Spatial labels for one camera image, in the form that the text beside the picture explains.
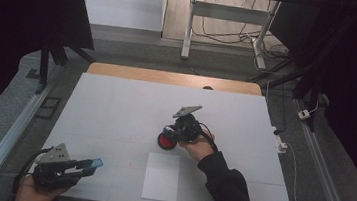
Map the aluminium rail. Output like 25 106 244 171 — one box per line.
0 61 61 201
285 99 357 201

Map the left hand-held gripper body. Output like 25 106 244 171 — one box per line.
31 139 85 194

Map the hand-held gripper black cable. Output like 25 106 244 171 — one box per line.
11 143 54 201
194 122 222 153

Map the left hand-held gripper black cable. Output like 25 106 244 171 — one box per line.
11 143 54 201

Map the white power strip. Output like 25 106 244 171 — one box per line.
270 126 290 155

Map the long white cable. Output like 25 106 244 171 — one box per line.
280 142 326 201

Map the tangle of black floor cables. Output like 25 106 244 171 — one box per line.
188 0 296 76

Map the white paper sheet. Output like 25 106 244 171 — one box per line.
140 151 183 201

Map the white-legged desk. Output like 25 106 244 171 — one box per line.
70 0 322 75

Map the person's right hand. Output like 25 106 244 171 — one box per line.
175 129 220 165

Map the wooden table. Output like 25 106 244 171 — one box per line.
86 61 264 97

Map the right hand-held gripper black cable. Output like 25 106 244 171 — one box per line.
194 122 222 153

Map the small white adapter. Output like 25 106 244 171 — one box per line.
297 107 312 121

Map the round red ink pad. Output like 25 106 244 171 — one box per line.
156 132 181 153

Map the person's left hand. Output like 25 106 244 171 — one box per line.
14 173 72 201

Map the blue stamp cap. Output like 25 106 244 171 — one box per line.
91 157 105 170

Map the black metal stand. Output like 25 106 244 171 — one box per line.
242 1 357 136
34 40 99 101

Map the white table cover board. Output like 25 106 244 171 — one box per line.
37 68 308 201

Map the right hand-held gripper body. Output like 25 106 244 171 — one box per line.
169 102 206 146

